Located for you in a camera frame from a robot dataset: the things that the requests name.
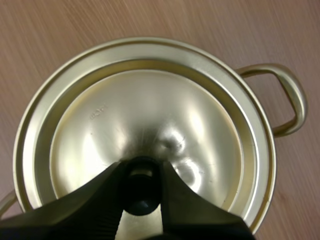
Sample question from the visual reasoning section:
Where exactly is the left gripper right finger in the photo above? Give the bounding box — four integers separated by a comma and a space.
154, 159, 258, 240

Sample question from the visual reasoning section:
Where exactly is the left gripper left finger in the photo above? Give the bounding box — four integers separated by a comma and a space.
0, 161, 129, 240

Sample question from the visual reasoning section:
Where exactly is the gold lid with black knob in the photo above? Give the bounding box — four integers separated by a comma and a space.
12, 37, 277, 232

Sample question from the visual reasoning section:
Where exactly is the gold pot with two handles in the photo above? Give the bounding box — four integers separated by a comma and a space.
0, 62, 309, 221

